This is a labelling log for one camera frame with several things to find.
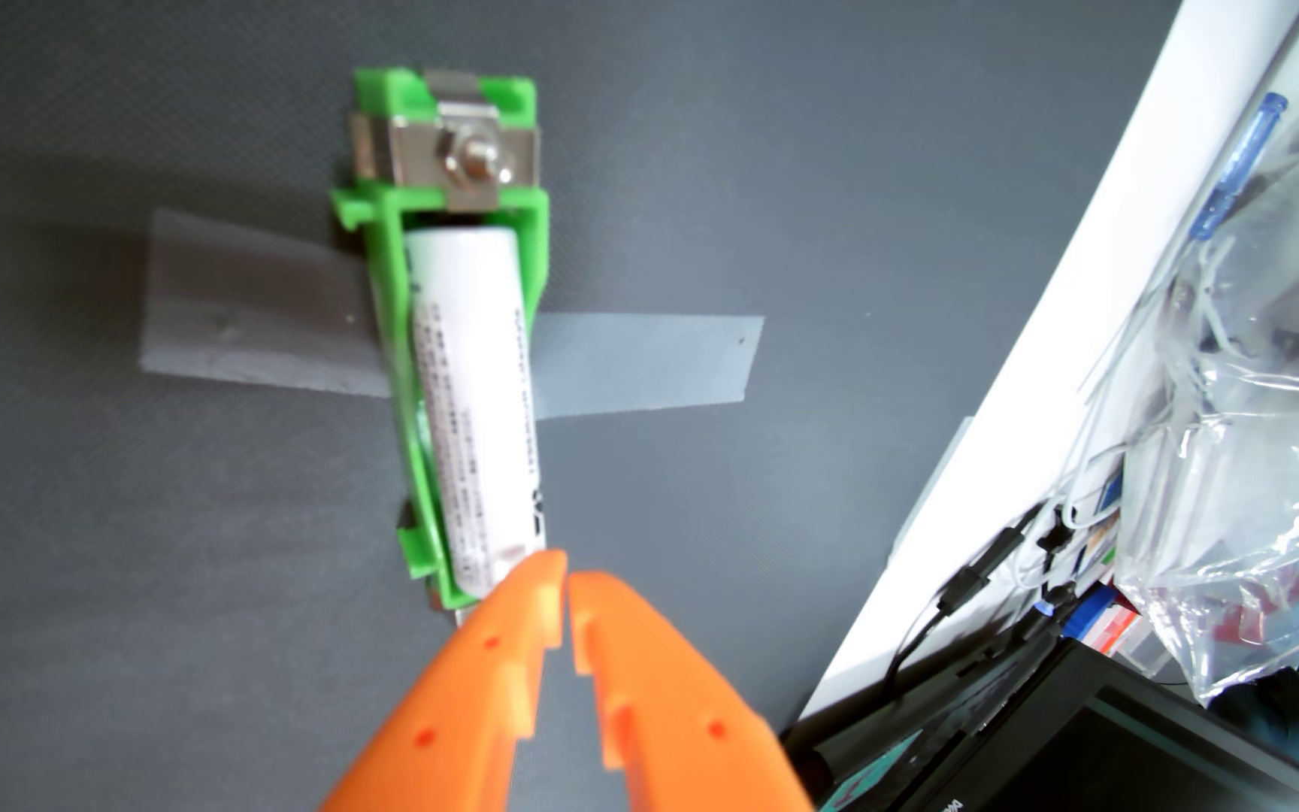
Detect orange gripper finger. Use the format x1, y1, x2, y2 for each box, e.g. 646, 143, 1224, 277
568, 569, 816, 812
318, 549, 571, 812

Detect white cylindrical battery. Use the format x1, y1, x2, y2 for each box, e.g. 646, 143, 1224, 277
404, 226, 547, 599

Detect green battery holder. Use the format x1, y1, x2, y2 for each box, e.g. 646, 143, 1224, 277
330, 68, 552, 616

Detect dark grey mat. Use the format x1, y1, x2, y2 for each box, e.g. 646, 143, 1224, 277
0, 0, 1186, 812

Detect black Dell laptop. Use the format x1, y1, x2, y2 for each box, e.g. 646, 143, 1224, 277
779, 632, 1299, 812

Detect red and blue boxes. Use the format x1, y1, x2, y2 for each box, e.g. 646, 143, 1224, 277
1061, 586, 1147, 656

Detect clear tape strip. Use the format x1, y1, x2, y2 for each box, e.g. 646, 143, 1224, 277
138, 206, 767, 421

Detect dark teal rounded object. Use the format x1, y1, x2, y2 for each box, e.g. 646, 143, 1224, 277
1213, 671, 1299, 768

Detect clear plastic bag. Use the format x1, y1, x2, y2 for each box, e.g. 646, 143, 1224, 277
1112, 56, 1299, 706

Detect blue pen in bag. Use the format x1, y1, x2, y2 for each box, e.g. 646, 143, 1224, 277
1188, 92, 1289, 244

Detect black cable with adapter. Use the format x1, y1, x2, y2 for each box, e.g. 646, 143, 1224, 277
886, 524, 1028, 695

